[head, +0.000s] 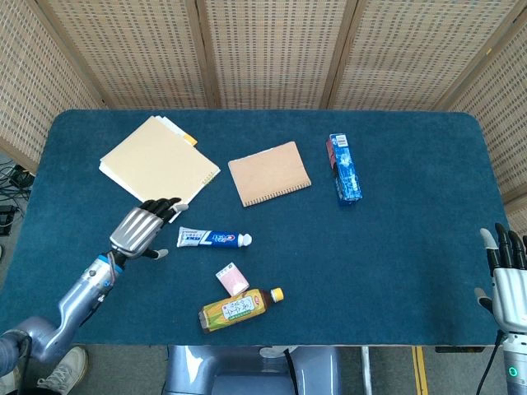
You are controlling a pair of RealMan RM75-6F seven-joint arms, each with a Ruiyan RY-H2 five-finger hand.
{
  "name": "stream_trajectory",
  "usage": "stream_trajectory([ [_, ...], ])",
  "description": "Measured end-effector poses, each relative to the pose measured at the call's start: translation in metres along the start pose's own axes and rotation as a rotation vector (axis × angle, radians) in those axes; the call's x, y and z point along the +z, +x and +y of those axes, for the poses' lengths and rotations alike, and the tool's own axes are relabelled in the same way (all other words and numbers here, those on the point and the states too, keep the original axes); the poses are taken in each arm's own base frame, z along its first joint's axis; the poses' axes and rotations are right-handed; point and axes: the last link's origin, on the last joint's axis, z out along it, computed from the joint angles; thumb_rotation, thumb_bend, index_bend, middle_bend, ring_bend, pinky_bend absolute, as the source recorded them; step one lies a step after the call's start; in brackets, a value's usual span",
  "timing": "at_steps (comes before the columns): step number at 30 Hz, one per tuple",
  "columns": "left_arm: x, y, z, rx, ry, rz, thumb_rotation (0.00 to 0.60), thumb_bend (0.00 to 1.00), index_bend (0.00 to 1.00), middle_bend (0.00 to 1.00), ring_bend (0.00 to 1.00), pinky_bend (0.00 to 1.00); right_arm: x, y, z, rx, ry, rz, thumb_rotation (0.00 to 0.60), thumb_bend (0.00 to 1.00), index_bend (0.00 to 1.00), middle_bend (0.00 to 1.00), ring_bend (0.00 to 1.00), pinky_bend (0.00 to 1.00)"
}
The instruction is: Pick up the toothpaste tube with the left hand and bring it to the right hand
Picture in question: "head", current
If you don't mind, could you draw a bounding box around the blue cardboard toothpaste box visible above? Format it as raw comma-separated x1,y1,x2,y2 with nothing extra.
325,132,363,207

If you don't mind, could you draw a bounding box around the dark blue table cloth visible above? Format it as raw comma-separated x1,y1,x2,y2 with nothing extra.
0,109,511,346

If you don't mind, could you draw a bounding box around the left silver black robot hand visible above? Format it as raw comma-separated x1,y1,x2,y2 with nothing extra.
109,197,190,261

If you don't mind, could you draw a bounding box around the cream paper folder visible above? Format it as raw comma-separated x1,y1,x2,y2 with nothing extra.
98,115,222,206

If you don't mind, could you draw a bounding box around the pink tissue pack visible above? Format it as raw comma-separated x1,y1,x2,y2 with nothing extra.
215,262,250,296

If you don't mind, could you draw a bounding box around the yellow corn tea bottle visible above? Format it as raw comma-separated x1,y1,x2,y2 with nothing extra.
198,286,285,335

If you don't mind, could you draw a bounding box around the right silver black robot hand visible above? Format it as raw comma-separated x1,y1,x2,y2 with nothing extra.
473,222,527,332

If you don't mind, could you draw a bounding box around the tan spiral notebook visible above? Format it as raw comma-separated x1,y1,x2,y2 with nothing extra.
227,141,312,208

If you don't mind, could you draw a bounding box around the white metal table leg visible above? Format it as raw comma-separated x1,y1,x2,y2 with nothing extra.
361,346,372,395

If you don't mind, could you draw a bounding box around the white sneaker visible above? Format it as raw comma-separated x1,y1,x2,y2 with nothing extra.
36,346,90,392

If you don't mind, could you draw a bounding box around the black floor cable tangle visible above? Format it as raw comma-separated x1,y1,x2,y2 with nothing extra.
0,158,36,238

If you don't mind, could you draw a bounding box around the woven bamboo screen panel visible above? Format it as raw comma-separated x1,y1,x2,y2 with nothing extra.
0,0,104,174
324,0,527,111
35,0,217,110
446,7,527,231
184,0,359,110

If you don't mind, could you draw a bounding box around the silver-blue robot torso base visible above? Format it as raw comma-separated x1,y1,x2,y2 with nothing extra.
162,344,343,395

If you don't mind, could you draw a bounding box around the blue white toothpaste tube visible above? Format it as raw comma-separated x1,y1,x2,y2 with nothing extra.
176,226,254,249

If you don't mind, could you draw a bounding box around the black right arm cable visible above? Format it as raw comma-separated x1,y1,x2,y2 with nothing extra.
476,332,503,395

